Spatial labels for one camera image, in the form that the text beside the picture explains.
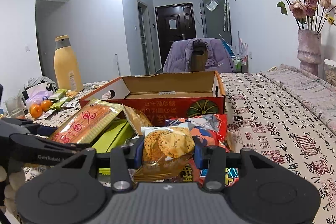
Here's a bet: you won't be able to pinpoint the orange striped snack bag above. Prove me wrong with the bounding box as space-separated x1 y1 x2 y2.
50 99 123 144

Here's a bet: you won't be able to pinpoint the purple tissue pack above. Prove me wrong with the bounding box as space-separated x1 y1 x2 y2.
26 90 53 109

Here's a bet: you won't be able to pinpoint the green snack bar packet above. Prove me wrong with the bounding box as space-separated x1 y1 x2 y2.
92 119 135 153

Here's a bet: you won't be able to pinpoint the orange tangerine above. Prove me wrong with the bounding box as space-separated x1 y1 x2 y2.
30 104 43 119
40 100 53 112

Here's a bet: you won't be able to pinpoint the small green snack packet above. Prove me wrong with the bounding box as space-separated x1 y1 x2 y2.
49 89 67 102

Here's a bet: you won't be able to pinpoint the folded pink blanket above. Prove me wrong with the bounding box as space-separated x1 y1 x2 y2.
262 64 336 132

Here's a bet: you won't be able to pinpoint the dried pink roses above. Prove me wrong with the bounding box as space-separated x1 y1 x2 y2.
277 0 335 34

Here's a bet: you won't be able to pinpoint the rice cracker snack packet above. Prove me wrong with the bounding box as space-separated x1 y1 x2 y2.
133 123 195 182

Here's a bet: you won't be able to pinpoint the purple jacket on chair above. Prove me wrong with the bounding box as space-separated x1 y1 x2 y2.
163 38 234 73

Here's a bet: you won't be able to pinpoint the wooden chair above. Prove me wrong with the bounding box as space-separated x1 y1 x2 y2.
190 39 209 72

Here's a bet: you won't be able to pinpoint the red cardboard box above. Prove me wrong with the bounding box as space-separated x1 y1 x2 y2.
79 71 226 126

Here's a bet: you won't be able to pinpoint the red blue snack bag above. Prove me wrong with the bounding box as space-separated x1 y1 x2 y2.
165 114 229 184

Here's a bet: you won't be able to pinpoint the patterned table cloth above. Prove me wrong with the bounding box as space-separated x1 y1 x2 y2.
15 72 336 224

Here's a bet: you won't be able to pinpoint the pink textured vase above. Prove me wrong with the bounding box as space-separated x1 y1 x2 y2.
297 30 322 76

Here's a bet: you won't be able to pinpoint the yellow thermos bottle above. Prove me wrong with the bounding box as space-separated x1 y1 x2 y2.
54 35 84 92

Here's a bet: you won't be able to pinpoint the dark entrance door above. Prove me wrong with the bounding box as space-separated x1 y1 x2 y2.
155 3 197 66

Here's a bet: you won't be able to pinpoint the grey refrigerator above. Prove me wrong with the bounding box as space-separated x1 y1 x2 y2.
200 0 232 45

